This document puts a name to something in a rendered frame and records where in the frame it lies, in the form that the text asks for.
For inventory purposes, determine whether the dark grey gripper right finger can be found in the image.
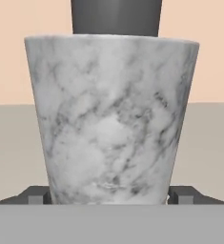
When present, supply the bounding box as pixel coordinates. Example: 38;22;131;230
166;186;224;206

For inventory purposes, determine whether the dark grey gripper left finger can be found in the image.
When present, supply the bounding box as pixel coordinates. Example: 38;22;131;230
0;186;53;206

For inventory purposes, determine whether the white marble soap dispenser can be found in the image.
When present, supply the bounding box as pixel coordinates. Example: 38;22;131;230
24;0;200;206

